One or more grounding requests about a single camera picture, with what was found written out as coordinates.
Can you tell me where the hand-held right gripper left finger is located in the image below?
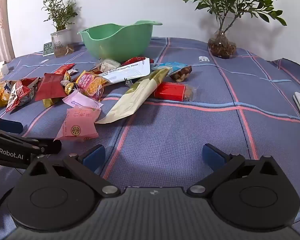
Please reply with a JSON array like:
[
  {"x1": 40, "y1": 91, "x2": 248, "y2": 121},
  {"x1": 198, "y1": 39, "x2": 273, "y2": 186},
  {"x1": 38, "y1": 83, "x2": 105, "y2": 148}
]
[{"x1": 24, "y1": 144, "x2": 121, "y2": 198}]

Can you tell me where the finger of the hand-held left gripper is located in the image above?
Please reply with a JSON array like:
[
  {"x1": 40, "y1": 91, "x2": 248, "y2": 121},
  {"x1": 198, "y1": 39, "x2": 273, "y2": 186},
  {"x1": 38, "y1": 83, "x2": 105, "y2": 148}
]
[
  {"x1": 0, "y1": 126, "x2": 62, "y2": 156},
  {"x1": 0, "y1": 116, "x2": 24, "y2": 135}
]

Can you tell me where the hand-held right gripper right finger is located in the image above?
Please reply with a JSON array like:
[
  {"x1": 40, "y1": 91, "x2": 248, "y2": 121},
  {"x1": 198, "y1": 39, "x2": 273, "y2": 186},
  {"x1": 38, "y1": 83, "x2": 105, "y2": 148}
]
[{"x1": 186, "y1": 143, "x2": 281, "y2": 198}]

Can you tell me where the pink packet with gold emblem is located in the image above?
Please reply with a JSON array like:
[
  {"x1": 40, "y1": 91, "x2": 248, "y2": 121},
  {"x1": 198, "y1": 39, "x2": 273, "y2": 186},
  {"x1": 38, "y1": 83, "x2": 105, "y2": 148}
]
[{"x1": 54, "y1": 106, "x2": 102, "y2": 142}]

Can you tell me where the green plastic bowl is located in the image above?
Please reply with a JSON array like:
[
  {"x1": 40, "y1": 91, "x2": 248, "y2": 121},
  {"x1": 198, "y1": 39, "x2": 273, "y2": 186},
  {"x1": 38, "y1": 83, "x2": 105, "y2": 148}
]
[{"x1": 77, "y1": 20, "x2": 163, "y2": 63}]

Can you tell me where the blue plaid cloth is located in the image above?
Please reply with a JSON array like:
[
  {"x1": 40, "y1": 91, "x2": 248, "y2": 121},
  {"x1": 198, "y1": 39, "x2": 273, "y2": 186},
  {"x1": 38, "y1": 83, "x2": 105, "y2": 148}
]
[{"x1": 0, "y1": 37, "x2": 300, "y2": 240}]

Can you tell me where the olive yellow packet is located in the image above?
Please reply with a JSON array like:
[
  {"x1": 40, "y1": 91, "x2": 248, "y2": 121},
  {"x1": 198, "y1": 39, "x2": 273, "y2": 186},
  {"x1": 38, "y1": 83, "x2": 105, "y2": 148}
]
[{"x1": 42, "y1": 97, "x2": 62, "y2": 108}]

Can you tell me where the gold foil chocolate ball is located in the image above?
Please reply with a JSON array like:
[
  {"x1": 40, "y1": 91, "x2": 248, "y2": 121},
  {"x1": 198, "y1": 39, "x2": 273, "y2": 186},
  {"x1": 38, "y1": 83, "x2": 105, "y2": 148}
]
[{"x1": 64, "y1": 81, "x2": 79, "y2": 96}]

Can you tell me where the beige and green packet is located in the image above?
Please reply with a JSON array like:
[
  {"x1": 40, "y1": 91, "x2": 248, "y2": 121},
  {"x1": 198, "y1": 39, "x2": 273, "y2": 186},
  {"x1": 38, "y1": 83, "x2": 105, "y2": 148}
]
[{"x1": 95, "y1": 67, "x2": 172, "y2": 125}]

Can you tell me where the pink and yellow cake packet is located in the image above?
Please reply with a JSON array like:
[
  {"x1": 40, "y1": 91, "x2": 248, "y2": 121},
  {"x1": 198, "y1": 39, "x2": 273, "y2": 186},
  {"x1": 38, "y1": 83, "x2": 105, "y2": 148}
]
[{"x1": 76, "y1": 71, "x2": 109, "y2": 102}]

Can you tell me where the red cake packet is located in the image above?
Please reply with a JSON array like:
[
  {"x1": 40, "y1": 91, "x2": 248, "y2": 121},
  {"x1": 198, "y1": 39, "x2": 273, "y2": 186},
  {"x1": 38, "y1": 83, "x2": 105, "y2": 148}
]
[{"x1": 154, "y1": 81, "x2": 198, "y2": 102}]

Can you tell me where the brown pastry in clear packet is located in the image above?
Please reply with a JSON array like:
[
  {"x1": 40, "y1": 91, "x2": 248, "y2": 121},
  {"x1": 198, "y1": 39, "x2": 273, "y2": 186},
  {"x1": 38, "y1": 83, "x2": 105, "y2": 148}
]
[{"x1": 169, "y1": 65, "x2": 193, "y2": 82}]

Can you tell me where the white digital clock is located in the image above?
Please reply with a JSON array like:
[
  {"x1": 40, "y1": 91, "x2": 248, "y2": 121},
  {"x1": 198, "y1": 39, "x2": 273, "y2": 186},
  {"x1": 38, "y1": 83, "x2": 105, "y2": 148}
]
[{"x1": 43, "y1": 41, "x2": 55, "y2": 56}]

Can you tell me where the large white bag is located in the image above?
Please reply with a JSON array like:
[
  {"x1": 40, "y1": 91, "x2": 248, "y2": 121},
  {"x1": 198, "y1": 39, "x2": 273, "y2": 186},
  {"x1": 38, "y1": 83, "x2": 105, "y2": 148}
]
[{"x1": 97, "y1": 57, "x2": 151, "y2": 84}]

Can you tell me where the small plant in white pot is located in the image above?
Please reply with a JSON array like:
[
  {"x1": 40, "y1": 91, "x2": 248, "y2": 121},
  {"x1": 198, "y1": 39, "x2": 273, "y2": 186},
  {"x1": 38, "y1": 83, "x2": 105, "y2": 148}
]
[{"x1": 41, "y1": 0, "x2": 78, "y2": 58}]

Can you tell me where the leafy plant in glass vase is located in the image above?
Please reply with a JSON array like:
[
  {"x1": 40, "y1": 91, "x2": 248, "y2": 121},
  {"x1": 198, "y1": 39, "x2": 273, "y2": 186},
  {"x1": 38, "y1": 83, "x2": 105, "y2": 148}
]
[{"x1": 182, "y1": 0, "x2": 288, "y2": 59}]

